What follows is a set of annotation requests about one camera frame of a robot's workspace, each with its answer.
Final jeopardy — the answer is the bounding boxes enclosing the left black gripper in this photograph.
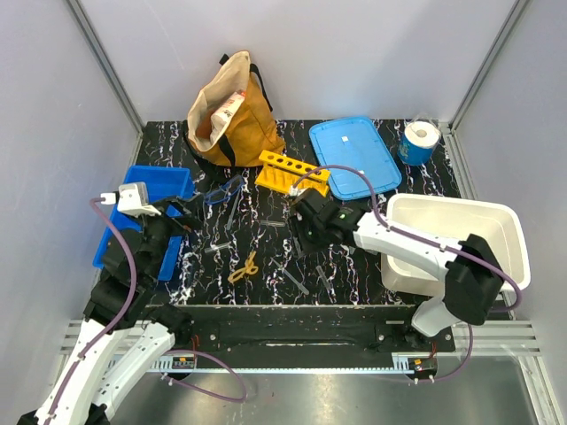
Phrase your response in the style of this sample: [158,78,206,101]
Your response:
[132,192,206,282]

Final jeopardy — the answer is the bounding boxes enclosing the blue safety glasses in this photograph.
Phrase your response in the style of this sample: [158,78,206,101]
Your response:
[204,174,245,205]

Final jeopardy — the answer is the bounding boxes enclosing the yellow test tube rack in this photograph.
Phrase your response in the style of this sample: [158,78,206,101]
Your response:
[255,151,330,197]

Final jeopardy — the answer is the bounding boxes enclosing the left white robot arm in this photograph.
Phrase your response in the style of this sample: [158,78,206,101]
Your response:
[19,192,204,424]

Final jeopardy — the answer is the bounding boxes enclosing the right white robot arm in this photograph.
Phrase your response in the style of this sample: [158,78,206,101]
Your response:
[290,189,509,351]

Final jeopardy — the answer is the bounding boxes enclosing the blue compartment bin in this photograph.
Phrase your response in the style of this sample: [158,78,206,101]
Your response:
[91,165,196,282]

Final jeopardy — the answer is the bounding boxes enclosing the yellow rubber band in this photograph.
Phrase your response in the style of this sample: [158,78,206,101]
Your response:
[228,251,259,284]

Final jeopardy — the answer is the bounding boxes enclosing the light blue tray lid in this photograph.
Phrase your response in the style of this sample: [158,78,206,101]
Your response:
[309,116,401,194]

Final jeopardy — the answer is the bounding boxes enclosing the brown paper tote bag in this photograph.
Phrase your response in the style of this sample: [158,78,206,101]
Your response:
[184,50,285,167]

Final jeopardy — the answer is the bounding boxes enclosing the white package in bag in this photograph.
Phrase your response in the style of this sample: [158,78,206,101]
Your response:
[211,90,245,135]

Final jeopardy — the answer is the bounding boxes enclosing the toilet paper roll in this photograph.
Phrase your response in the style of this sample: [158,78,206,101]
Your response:
[398,120,441,166]

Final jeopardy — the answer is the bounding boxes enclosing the white plastic tub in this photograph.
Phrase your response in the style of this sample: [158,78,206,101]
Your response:
[380,193,532,298]

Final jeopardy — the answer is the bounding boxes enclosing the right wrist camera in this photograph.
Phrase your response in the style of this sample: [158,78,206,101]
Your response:
[288,186,306,197]

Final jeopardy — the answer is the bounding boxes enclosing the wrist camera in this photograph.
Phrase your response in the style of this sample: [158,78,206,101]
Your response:
[100,182,161,218]
[288,186,306,197]

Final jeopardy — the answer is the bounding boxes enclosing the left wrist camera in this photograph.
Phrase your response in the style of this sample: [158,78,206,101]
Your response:
[100,182,161,218]

